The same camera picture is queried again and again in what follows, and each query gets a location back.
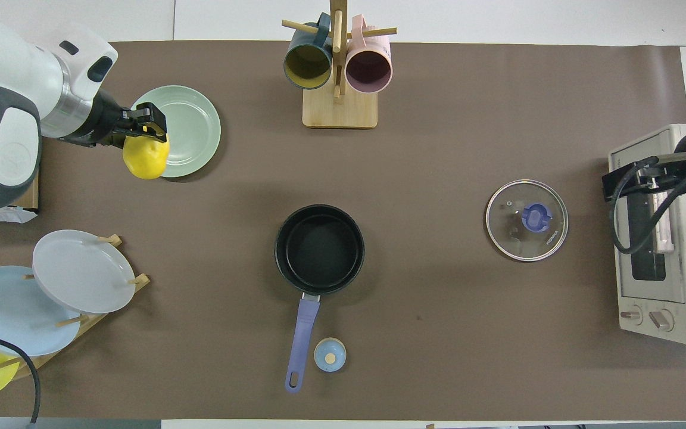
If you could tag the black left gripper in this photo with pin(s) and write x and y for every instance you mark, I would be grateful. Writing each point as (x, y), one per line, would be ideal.
(102, 122)

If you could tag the yellow potato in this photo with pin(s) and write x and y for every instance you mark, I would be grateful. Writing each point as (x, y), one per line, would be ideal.
(145, 159)

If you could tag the glass lid with purple knob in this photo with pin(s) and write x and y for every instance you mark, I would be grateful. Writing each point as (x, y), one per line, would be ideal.
(535, 217)

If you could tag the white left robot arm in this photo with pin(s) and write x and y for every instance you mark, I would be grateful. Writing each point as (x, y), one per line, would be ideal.
(9, 89)

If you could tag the light green plate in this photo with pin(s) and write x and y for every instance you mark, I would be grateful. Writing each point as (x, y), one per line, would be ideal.
(191, 131)

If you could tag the grey plate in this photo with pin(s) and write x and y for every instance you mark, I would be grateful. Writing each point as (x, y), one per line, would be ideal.
(81, 271)

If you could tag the light blue plate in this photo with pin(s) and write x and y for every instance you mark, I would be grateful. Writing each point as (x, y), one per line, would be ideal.
(9, 313)

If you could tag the wooden plate rack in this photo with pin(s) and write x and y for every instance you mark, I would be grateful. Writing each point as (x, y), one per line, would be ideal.
(30, 364)

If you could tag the toaster oven knob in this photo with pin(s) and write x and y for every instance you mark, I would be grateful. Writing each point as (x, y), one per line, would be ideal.
(631, 314)
(661, 320)

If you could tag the dark blue mug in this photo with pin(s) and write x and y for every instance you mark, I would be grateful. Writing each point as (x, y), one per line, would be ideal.
(307, 62)

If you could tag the wooden mug tree stand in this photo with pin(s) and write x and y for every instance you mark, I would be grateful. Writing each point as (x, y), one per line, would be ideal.
(340, 110)

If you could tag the pink mug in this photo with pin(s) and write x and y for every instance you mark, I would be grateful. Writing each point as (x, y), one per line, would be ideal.
(368, 68)

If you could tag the brown table mat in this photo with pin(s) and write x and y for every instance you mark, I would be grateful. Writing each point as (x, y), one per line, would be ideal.
(438, 298)

